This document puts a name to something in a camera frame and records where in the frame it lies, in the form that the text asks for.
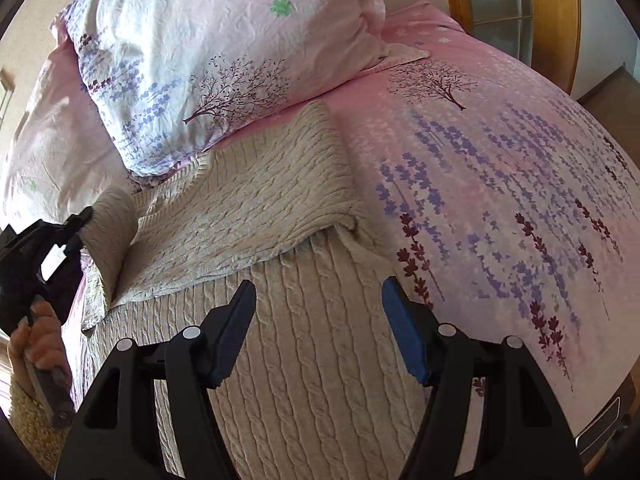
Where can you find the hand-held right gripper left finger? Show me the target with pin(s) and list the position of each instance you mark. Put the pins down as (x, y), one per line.
(227, 345)

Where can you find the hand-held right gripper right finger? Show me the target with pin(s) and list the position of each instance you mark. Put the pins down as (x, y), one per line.
(406, 332)

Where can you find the person's left hand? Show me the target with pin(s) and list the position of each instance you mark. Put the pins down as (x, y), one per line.
(44, 340)

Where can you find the person's left forearm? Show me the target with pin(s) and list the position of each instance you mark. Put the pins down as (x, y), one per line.
(30, 425)

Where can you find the grey bed frame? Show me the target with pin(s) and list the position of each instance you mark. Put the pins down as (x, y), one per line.
(600, 425)

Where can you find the pale pink pillow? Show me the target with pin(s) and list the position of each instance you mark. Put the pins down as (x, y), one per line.
(55, 150)

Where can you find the pink floral bed sheet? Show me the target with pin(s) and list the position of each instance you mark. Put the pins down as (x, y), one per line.
(500, 170)

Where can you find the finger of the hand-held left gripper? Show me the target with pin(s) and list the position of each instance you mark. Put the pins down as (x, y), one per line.
(75, 222)

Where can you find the floral white pillow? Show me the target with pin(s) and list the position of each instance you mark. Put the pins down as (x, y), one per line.
(200, 45)

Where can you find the wooden framed glass door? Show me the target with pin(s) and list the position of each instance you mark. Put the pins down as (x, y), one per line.
(550, 10)

